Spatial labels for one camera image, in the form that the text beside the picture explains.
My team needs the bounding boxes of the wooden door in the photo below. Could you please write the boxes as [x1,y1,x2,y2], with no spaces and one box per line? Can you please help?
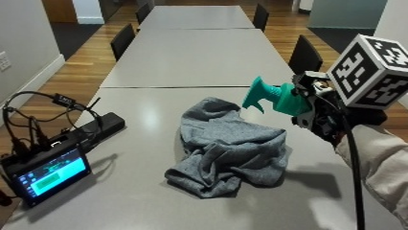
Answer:
[42,0,79,24]

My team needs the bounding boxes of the grey cloth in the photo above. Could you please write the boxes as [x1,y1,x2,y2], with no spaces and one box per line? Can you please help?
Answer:
[164,96,296,199]

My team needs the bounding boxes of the black chair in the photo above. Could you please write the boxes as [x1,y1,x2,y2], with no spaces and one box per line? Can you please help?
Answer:
[289,34,326,77]
[111,22,137,62]
[136,2,153,25]
[252,3,270,34]

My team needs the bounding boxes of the black glove cable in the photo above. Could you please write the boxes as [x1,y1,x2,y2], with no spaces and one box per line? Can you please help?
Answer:
[338,101,367,230]

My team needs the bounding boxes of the black touchscreen device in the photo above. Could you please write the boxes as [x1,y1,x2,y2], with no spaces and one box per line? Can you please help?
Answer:
[0,143,93,208]

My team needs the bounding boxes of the white marker cube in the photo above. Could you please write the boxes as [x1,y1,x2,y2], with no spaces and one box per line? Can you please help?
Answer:
[326,33,408,111]

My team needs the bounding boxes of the long black box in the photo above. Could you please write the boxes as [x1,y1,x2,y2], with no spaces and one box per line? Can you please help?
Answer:
[50,111,128,151]

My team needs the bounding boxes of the white wall outlet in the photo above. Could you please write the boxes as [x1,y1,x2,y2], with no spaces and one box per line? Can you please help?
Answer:
[0,51,14,72]

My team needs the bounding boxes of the small black adapter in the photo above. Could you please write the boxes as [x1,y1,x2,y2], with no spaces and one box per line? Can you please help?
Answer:
[52,93,90,111]

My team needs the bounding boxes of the black looped cables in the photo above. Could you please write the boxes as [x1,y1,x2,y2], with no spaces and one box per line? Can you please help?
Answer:
[2,90,105,155]

